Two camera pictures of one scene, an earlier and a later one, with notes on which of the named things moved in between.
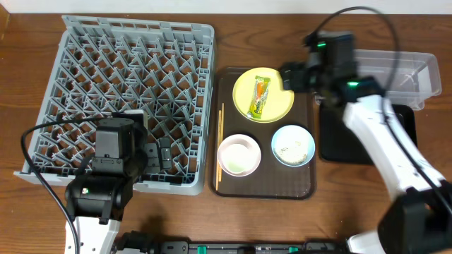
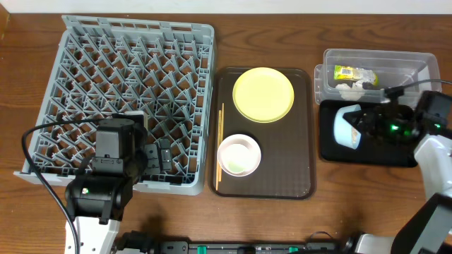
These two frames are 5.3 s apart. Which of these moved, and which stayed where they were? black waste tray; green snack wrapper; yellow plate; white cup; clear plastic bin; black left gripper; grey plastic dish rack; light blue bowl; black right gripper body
Moved: black right gripper body; light blue bowl; green snack wrapper
Stayed: grey plastic dish rack; yellow plate; clear plastic bin; black left gripper; black waste tray; white cup
